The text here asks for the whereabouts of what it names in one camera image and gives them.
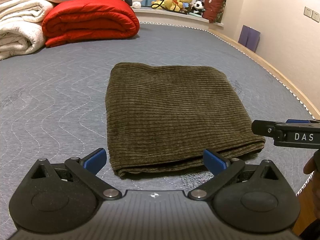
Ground olive green corduroy pants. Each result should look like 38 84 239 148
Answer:
105 62 265 177

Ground person right hand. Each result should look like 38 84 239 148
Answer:
303 157 320 219

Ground purple box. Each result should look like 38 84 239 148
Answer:
238 25 260 52

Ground dark red cushion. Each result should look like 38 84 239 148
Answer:
202 0 227 23

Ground white window sill ledge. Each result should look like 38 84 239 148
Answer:
133 7 224 30

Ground panda plush toy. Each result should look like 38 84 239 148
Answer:
193 1 205 16

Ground yellow plush toy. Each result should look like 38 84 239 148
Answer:
151 0 193 14

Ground white folded blanket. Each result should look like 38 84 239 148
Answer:
1 0 54 60

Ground red folded quilt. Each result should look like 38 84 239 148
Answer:
42 0 140 48

